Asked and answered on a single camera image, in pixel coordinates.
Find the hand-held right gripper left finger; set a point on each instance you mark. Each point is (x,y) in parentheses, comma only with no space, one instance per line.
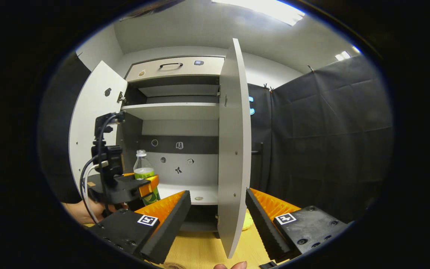
(172,228)

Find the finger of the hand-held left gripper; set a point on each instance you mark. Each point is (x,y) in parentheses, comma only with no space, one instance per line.
(129,174)
(148,188)

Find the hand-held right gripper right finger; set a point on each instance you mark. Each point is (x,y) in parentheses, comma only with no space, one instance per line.
(261,228)

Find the green label plastic bottle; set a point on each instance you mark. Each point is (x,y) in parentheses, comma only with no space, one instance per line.
(142,164)

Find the metal door hinge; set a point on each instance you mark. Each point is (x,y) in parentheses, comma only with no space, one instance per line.
(121,98)

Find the white and grey cabinet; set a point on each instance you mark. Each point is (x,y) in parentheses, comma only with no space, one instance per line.
(181,129)

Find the white cabinet shelf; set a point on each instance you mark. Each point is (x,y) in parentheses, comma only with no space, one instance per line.
(174,111)

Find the beige cabinet drawer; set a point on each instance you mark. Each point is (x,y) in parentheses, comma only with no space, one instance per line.
(207,69)

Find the pale yellow object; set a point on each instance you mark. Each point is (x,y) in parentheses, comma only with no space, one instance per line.
(247,223)

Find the black backdrop cloth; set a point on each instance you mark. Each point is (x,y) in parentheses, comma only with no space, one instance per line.
(56,130)
(330,149)

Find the small ceiling light panel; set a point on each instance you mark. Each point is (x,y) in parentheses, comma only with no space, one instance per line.
(343,55)

